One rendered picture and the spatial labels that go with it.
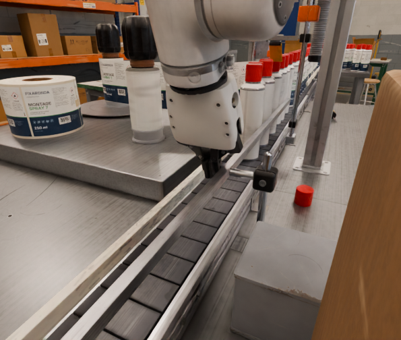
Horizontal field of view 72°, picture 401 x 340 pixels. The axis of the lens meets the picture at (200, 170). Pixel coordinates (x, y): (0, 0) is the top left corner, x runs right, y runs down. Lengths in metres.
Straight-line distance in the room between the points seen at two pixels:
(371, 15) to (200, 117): 7.98
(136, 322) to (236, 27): 0.29
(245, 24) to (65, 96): 0.68
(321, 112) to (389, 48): 7.52
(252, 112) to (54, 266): 0.45
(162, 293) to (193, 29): 0.28
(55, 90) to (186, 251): 0.62
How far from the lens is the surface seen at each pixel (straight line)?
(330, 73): 0.71
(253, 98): 0.59
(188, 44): 0.31
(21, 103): 0.88
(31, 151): 0.80
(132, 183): 0.59
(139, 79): 0.71
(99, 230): 0.52
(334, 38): 0.71
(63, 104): 0.88
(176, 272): 0.35
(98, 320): 0.22
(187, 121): 0.38
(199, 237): 0.40
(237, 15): 0.26
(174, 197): 0.43
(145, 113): 0.72
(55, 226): 0.56
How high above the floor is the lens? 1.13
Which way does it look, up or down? 26 degrees down
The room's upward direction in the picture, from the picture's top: straight up
